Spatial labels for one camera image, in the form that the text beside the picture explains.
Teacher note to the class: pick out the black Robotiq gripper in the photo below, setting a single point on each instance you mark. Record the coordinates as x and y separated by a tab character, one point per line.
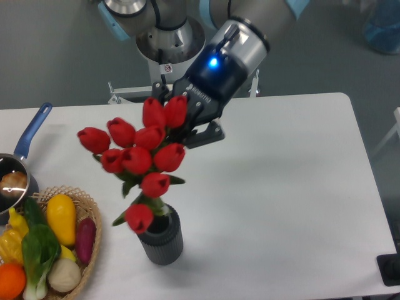
210	82

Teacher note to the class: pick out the red tulip bouquet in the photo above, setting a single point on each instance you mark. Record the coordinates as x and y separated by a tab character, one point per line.
145	158

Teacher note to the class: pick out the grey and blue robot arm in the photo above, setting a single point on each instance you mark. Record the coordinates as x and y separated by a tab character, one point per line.
271	18

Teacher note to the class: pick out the dark grey ribbed vase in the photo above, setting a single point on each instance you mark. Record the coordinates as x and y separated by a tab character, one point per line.
163	240

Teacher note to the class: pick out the purple sweet potato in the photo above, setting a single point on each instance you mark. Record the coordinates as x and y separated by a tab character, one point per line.
85	238

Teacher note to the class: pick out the yellow squash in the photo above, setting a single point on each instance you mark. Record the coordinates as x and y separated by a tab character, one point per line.
61	217

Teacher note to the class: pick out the browned bun in pot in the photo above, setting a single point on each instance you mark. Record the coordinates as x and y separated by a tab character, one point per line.
13	184

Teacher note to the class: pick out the yellow lemon piece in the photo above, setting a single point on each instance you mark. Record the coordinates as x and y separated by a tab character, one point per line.
66	253

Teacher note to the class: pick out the green bok choy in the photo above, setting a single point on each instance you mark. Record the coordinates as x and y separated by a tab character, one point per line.
40	248

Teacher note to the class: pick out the small yellow pepper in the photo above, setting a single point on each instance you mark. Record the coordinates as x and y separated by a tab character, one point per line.
18	222

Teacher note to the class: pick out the blue transparent container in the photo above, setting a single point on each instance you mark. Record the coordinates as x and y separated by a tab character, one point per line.
381	30

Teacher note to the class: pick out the yellow bell pepper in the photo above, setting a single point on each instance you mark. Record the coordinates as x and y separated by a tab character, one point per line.
11	249

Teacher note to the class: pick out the orange fruit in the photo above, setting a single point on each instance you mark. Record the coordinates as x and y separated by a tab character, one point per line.
13	280

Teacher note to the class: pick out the black device at table edge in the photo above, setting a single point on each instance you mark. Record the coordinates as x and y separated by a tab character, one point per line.
389	268

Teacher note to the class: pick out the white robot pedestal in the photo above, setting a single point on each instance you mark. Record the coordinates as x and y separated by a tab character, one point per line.
171	45

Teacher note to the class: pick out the blue handled saucepan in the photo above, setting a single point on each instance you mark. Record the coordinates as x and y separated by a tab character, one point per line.
17	162

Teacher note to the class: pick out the white furniture frame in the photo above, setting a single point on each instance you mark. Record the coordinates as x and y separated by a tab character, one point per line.
390	137

